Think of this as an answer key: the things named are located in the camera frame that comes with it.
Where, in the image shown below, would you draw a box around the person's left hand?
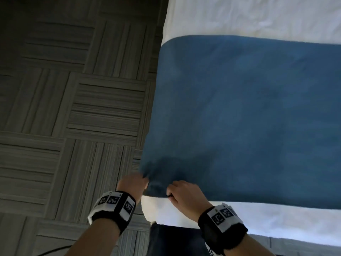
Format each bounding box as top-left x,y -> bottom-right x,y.
116,173 -> 150,202

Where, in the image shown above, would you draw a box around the person's right hand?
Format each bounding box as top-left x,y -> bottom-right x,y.
166,180 -> 213,222

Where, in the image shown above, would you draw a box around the blue bed runner cloth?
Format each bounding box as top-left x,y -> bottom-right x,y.
139,35 -> 341,210

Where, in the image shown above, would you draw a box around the person's right forearm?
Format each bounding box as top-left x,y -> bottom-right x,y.
238,233 -> 275,256

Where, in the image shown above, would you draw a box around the person's left forearm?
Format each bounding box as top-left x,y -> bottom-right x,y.
65,217 -> 121,256

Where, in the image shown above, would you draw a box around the black left wristband with markers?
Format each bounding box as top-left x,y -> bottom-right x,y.
88,190 -> 136,236

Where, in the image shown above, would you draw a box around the black wristband with markers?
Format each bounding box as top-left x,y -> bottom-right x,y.
88,190 -> 136,236
197,202 -> 249,256

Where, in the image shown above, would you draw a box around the person's dark trousers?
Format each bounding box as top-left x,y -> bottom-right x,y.
146,221 -> 211,256

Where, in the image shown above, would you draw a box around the black right wristband with markers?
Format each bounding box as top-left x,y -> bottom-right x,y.
197,202 -> 249,256

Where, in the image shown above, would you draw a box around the grey bed base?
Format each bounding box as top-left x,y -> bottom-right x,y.
250,233 -> 341,256

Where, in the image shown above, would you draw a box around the white bed sheet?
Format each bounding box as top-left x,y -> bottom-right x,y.
141,0 -> 341,247

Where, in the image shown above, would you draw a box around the black cable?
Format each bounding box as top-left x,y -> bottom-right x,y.
39,245 -> 73,256

